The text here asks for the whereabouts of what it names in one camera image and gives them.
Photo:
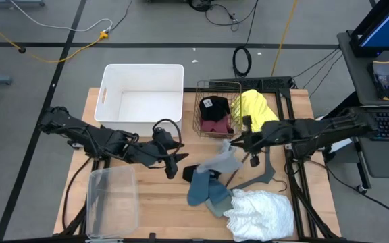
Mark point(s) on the white plastic storage bin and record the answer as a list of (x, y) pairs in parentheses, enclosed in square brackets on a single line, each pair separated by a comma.
[(140, 84)]

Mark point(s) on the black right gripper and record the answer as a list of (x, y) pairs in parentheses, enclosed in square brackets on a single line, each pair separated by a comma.
[(275, 135)]

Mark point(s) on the computer monitor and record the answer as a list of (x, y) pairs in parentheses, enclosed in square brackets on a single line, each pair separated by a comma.
[(383, 30)]

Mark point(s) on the light grey cloth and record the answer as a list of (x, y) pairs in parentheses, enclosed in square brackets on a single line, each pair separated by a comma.
[(225, 163)]

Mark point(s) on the grey and black work gloves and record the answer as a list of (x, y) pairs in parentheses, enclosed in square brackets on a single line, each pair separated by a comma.
[(383, 81)]

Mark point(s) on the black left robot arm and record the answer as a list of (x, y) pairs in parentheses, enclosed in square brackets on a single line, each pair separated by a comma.
[(79, 131)]

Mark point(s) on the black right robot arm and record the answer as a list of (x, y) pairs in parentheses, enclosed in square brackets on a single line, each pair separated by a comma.
[(333, 130)]

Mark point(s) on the clear plastic bin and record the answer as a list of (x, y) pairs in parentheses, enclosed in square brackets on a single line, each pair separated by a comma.
[(113, 202)]

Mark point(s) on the blue cloth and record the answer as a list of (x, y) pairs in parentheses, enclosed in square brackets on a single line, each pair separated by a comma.
[(201, 189)]

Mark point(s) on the grey clothes hanger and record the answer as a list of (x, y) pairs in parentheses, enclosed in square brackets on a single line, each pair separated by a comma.
[(267, 172)]

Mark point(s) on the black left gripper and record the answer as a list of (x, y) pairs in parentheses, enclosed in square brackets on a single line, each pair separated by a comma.
[(147, 152)]

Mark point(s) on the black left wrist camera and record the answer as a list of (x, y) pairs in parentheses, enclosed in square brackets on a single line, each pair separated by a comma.
[(162, 136)]

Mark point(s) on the small plain black cloth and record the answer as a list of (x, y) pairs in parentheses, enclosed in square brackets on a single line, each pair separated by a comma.
[(188, 173)]

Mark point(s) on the white textured cloth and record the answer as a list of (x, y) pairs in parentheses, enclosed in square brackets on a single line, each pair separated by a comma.
[(258, 216)]

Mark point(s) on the black monitor stand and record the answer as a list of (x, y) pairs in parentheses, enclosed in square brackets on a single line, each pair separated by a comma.
[(363, 50)]

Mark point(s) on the black cloth with white tag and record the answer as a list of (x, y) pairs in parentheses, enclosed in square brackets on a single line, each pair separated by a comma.
[(216, 111)]

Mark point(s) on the maroon cloth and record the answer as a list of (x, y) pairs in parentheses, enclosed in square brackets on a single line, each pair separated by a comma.
[(214, 127)]

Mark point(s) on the sage green cloth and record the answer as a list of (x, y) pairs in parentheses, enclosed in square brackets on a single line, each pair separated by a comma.
[(219, 207)]

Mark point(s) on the grey equipment cart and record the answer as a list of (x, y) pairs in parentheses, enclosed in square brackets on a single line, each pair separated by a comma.
[(360, 77)]

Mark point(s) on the yellow cloth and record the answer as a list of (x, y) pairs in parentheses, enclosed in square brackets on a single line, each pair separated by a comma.
[(257, 108)]

